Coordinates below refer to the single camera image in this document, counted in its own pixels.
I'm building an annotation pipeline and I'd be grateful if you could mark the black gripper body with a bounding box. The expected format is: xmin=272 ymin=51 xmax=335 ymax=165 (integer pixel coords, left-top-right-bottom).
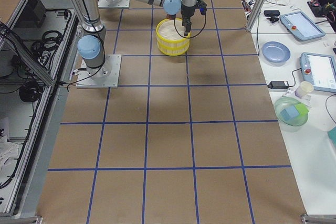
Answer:
xmin=181 ymin=5 xmax=196 ymax=19

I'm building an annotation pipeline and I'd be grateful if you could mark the yellow bamboo steamer basket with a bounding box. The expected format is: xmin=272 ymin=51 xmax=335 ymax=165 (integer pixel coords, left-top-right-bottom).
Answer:
xmin=157 ymin=41 xmax=190 ymax=56
xmin=156 ymin=18 xmax=190 ymax=47

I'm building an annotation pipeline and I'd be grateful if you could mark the brown bun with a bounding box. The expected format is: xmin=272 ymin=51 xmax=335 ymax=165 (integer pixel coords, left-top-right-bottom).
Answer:
xmin=166 ymin=14 xmax=176 ymax=20

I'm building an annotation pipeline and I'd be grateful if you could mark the black webcam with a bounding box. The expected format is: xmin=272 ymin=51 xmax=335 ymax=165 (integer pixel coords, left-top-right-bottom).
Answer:
xmin=264 ymin=10 xmax=280 ymax=24

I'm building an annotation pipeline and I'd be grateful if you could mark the blue plate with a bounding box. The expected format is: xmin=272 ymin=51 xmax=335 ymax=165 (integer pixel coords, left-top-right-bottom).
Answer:
xmin=261 ymin=41 xmax=291 ymax=65

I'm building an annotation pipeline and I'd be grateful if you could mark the black power adapter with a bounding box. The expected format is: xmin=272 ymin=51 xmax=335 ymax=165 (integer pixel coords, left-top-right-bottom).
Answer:
xmin=267 ymin=81 xmax=290 ymax=90

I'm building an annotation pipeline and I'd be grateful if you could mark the upper teach pendant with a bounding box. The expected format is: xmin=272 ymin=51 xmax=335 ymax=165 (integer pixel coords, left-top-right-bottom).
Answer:
xmin=279 ymin=11 xmax=326 ymax=41

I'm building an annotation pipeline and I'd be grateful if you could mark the teach pendant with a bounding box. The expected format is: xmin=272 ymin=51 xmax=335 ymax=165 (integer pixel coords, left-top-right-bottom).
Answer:
xmin=279 ymin=11 xmax=326 ymax=41
xmin=300 ymin=52 xmax=335 ymax=93

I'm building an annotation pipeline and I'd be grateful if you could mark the paper cup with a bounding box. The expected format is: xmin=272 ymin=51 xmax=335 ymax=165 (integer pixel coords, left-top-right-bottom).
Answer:
xmin=295 ymin=81 xmax=314 ymax=98

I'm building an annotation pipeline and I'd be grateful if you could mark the blue sponge block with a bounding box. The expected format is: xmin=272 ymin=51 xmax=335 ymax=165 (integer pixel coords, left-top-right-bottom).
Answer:
xmin=280 ymin=106 xmax=300 ymax=121

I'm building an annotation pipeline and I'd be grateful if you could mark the lower teach pendant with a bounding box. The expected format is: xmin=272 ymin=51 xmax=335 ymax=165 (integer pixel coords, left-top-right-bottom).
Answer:
xmin=300 ymin=52 xmax=335 ymax=93

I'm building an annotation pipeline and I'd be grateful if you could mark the green sponge block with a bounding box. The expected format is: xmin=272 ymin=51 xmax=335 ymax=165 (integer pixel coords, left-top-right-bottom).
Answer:
xmin=294 ymin=103 xmax=309 ymax=115

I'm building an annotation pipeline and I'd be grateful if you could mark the clear green bowl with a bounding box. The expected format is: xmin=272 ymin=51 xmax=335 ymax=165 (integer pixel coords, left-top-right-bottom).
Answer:
xmin=274 ymin=97 xmax=309 ymax=132

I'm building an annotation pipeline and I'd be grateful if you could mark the white cloth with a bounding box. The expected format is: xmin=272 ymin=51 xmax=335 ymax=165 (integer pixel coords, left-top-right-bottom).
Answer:
xmin=0 ymin=118 xmax=20 ymax=175

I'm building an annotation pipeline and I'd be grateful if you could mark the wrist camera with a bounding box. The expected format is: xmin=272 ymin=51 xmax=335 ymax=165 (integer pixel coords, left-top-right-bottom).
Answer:
xmin=196 ymin=0 xmax=207 ymax=16

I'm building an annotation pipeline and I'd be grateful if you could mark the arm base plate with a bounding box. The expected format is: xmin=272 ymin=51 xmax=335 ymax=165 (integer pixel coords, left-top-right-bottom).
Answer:
xmin=76 ymin=55 xmax=122 ymax=88
xmin=98 ymin=0 xmax=130 ymax=9

